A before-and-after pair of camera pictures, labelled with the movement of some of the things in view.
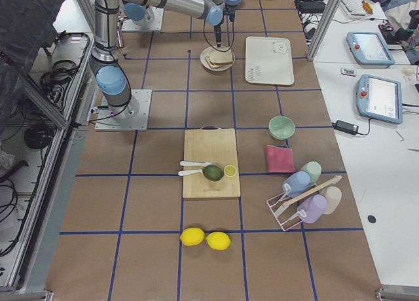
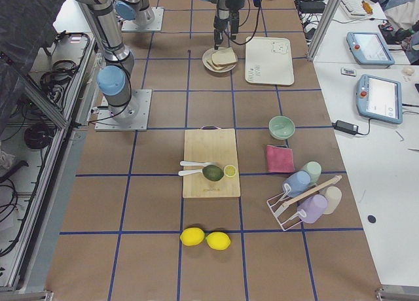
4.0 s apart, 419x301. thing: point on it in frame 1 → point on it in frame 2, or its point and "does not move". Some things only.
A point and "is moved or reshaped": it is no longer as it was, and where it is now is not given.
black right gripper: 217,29 → 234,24
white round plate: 205,53 is moved or reshaped
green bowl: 281,127 does not move
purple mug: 311,210 does not move
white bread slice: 220,58 does not move
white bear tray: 268,60 does not move
